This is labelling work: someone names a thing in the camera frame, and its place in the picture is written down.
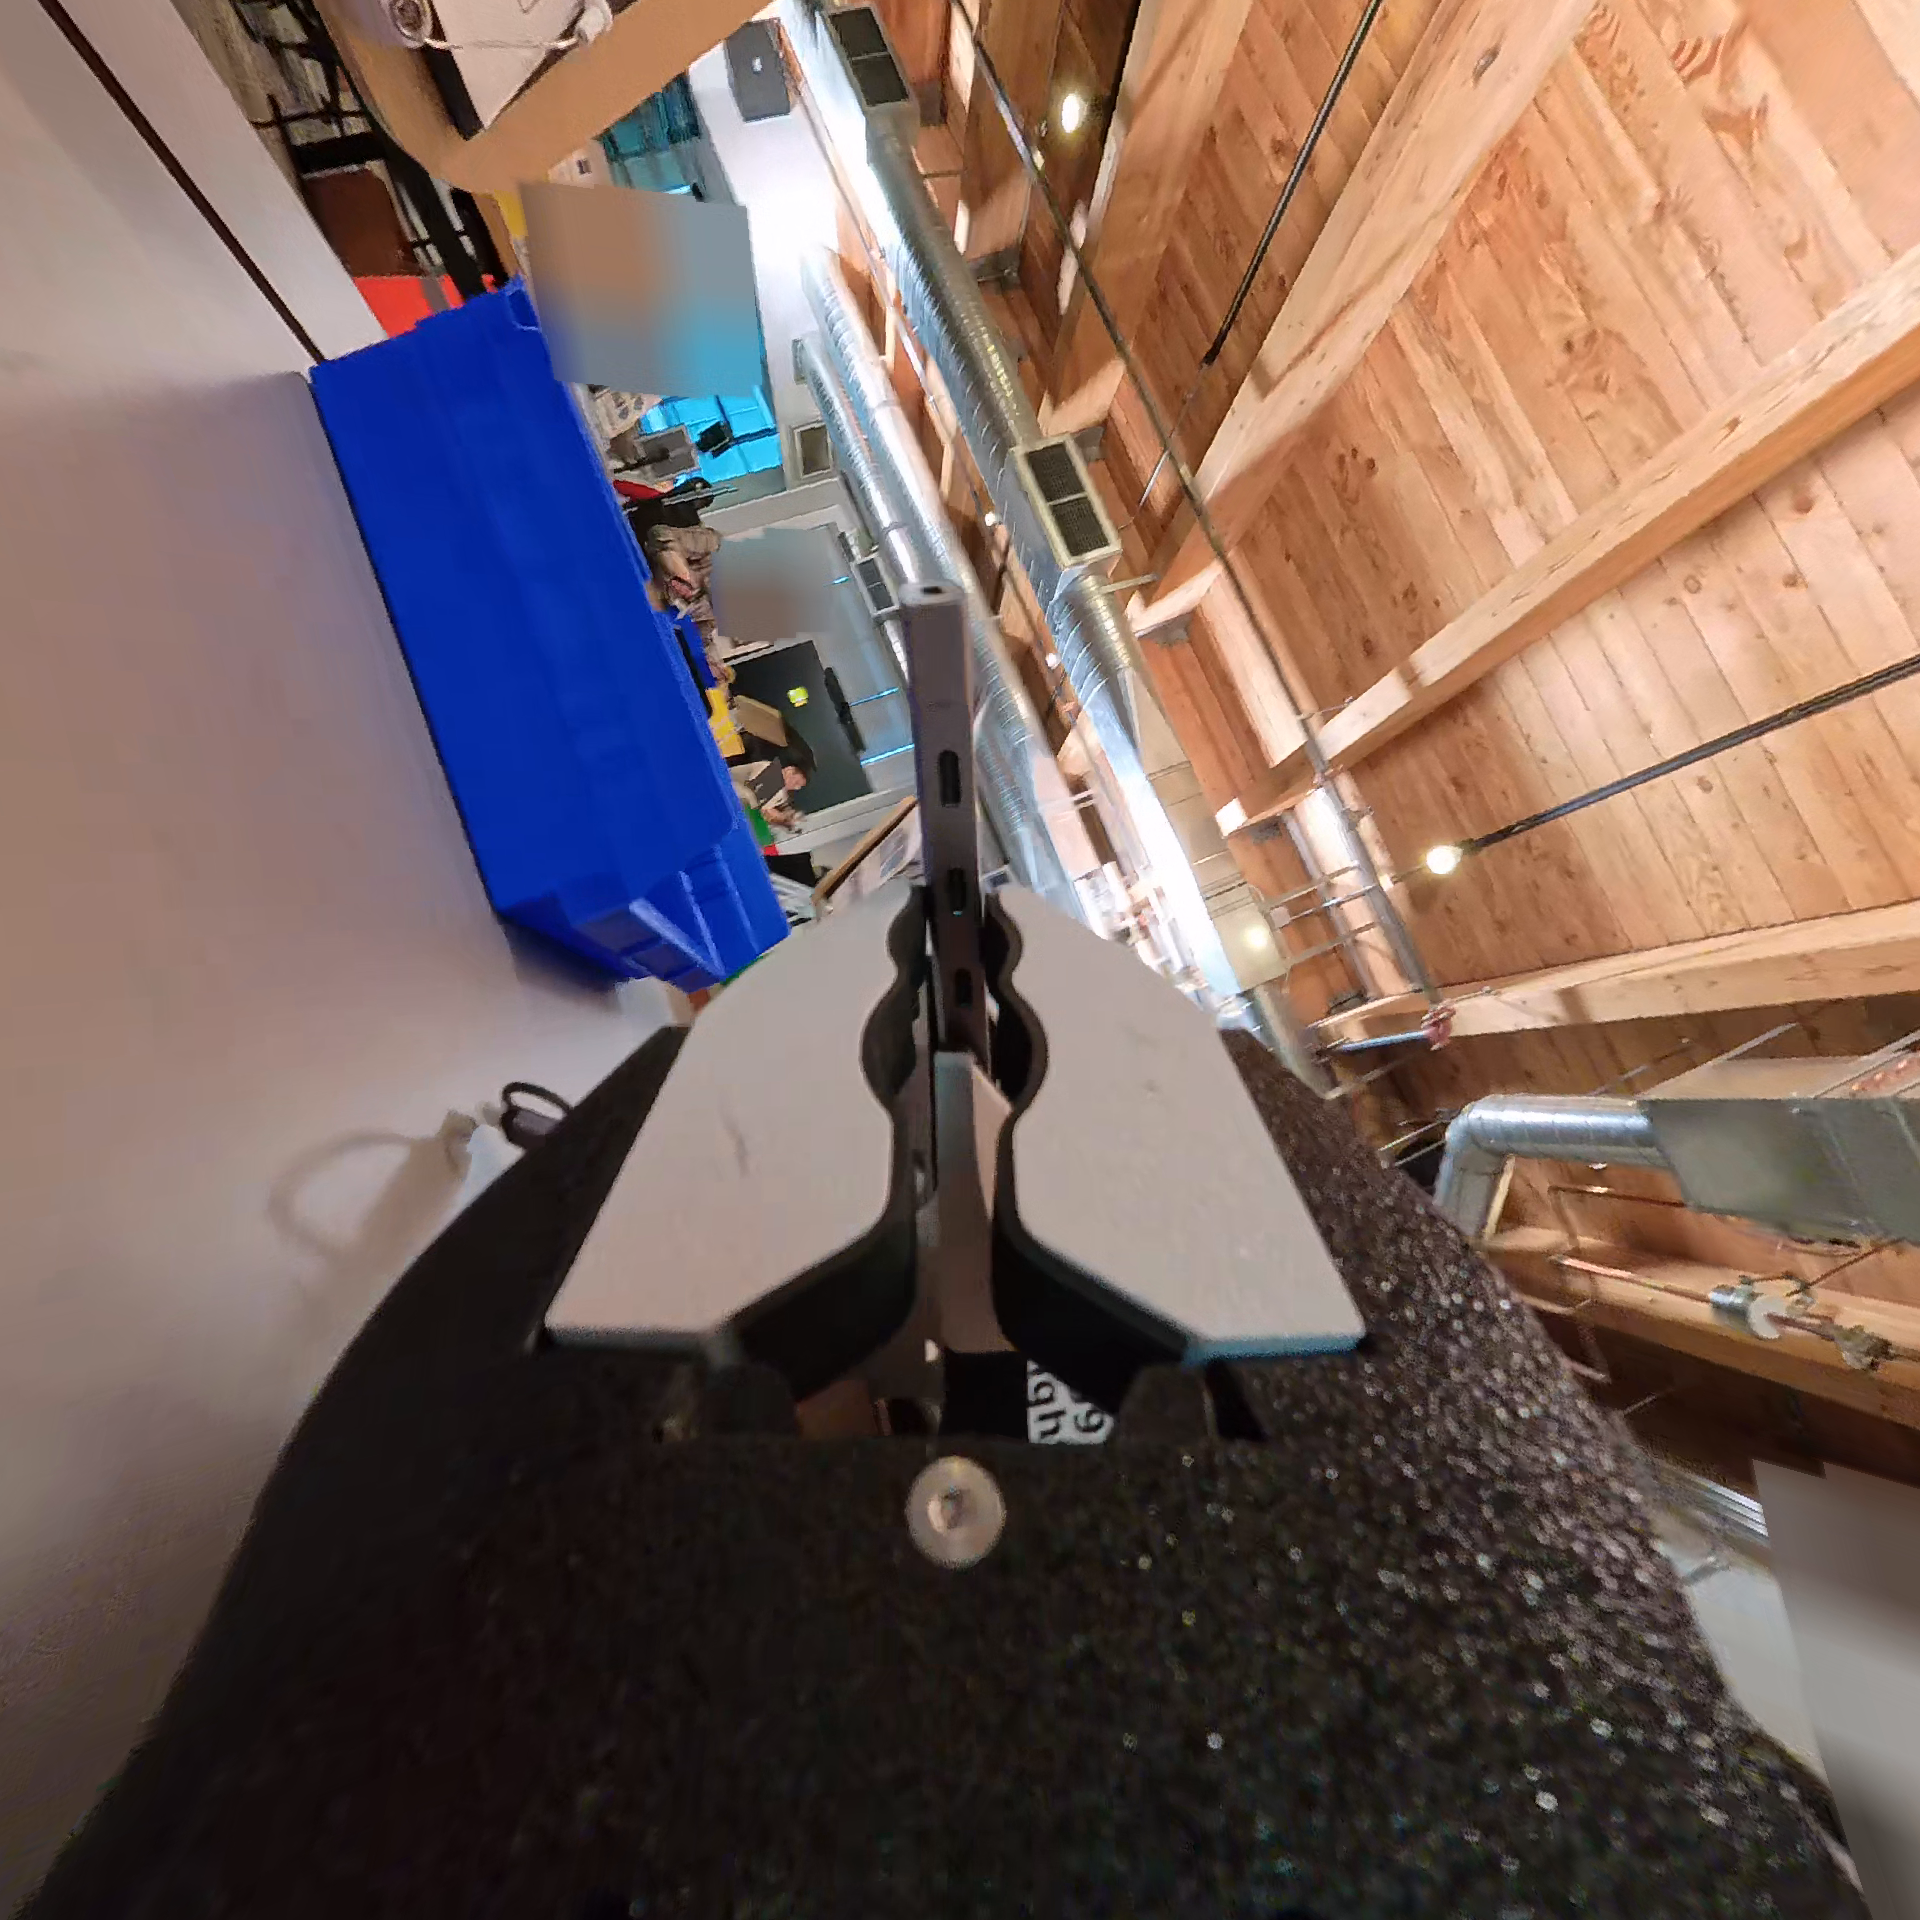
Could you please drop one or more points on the slim silver ventilation duct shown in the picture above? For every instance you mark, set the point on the slim silver ventilation duct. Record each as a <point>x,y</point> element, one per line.
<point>854,406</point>

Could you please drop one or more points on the small black clip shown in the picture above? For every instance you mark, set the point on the small black clip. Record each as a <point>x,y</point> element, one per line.
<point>532,1110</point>

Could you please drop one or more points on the dark grey usb hub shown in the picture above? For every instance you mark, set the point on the dark grey usb hub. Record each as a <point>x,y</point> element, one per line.
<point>941,751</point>

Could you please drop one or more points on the metal duct elbow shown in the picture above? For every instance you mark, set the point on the metal duct elbow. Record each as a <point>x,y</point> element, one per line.
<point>1515,1149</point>

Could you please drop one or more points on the large silver ventilation duct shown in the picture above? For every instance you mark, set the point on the large silver ventilation duct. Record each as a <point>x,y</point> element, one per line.
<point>973,360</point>

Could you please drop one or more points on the blue plastic bin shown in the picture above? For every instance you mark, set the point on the blue plastic bin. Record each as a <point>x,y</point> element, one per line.
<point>523,629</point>

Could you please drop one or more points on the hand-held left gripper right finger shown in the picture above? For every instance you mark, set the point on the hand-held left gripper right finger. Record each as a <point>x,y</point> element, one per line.
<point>1154,1170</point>

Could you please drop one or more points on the cardboard box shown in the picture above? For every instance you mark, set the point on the cardboard box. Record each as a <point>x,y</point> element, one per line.
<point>877,855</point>

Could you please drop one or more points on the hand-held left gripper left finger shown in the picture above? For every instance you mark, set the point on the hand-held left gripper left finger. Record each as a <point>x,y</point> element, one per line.
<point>750,1142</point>

